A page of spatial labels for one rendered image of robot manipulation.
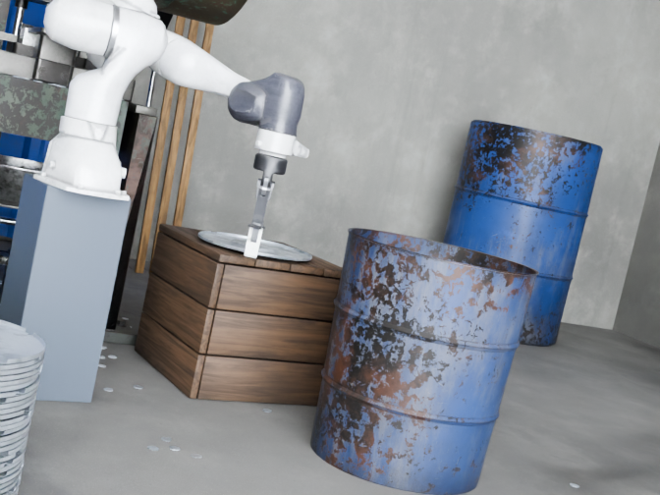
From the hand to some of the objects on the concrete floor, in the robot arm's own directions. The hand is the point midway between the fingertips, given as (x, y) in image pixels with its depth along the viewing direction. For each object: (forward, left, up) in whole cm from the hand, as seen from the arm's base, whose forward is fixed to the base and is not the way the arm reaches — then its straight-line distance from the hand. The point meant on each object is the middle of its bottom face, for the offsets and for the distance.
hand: (253, 242), depth 232 cm
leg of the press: (+96, +2, -40) cm, 104 cm away
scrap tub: (-33, -28, -39) cm, 58 cm away
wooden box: (+24, -14, -39) cm, 48 cm away
